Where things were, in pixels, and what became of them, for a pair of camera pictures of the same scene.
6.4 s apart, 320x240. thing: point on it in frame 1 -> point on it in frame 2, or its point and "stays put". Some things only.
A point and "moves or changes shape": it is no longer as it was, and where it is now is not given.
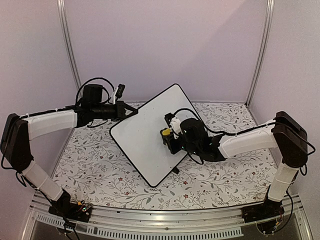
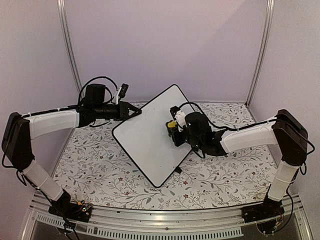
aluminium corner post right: (267, 35) stays put
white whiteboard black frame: (140, 136) stays put
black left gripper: (121, 106) stays put
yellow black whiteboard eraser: (165, 131) moves or changes shape
